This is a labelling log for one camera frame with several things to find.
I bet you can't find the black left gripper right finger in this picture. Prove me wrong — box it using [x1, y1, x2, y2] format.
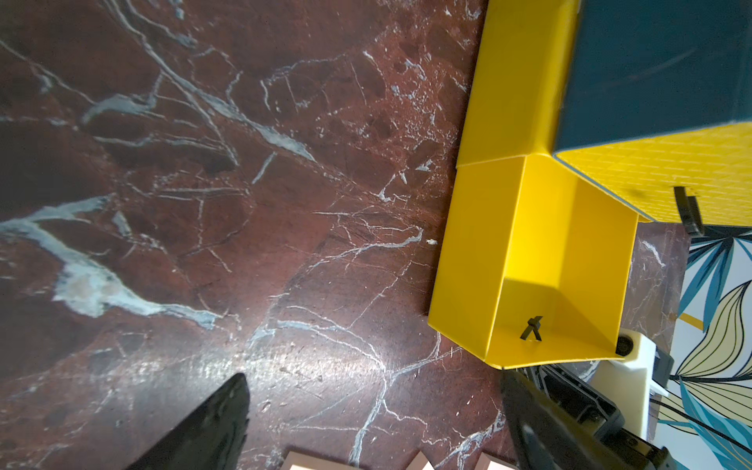
[501, 368, 638, 469]

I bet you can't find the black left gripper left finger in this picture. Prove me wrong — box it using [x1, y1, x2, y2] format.
[129, 372, 250, 469]

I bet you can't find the yellow drawer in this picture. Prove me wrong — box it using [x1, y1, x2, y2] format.
[428, 1, 640, 369]
[557, 123, 751, 226]

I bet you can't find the black pull loop bottom drawer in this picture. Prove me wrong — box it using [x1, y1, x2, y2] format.
[520, 315, 542, 342]

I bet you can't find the pink sticky note pad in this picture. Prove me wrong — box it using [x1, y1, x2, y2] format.
[474, 452, 517, 470]
[405, 452, 434, 470]
[280, 452, 358, 470]

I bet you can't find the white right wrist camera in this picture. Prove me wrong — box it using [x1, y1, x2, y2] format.
[589, 329, 675, 440]

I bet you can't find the yellow bottom drawer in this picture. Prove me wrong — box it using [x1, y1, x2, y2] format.
[428, 1, 640, 369]

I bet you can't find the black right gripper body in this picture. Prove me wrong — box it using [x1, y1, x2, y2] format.
[528, 365, 670, 469]

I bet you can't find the teal drawer cabinet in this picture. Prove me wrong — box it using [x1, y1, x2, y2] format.
[553, 0, 752, 155]

